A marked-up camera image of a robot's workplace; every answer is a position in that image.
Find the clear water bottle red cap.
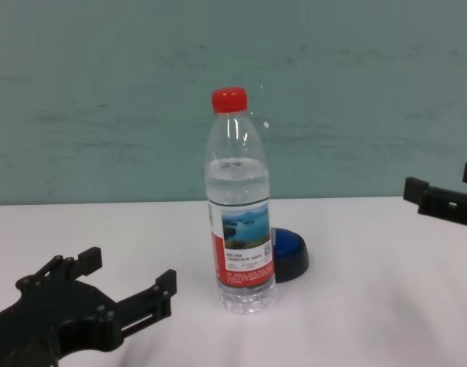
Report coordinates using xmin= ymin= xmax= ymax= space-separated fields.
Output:
xmin=204 ymin=86 xmax=278 ymax=315

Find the blue push button black base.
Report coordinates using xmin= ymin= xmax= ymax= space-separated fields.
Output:
xmin=270 ymin=227 xmax=311 ymax=284

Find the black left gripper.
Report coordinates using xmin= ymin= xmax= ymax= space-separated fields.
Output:
xmin=0 ymin=246 xmax=178 ymax=367

